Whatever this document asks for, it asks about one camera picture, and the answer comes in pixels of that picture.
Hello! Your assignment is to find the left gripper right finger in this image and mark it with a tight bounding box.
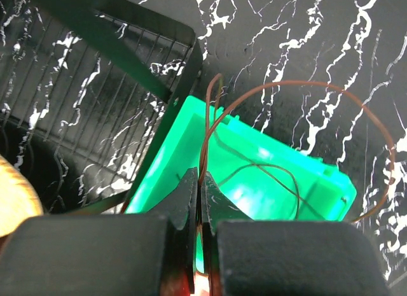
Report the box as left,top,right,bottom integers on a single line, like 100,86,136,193
200,174,390,295

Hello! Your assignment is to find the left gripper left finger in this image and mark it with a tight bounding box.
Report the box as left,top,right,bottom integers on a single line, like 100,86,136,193
1,168,198,295

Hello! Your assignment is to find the brown cable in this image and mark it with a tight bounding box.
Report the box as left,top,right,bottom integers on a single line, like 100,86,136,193
72,73,397,239

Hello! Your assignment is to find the red plastic bin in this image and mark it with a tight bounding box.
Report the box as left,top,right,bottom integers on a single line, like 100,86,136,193
160,272,214,296

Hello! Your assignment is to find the far green plastic bin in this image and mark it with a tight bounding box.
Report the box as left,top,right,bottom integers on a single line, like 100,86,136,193
123,95,357,278

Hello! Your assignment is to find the orange woven basket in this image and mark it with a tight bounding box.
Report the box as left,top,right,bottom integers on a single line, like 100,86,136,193
1,156,44,237

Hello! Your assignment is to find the black wire dish rack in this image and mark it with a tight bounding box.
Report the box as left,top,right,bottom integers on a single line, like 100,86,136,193
1,0,202,213

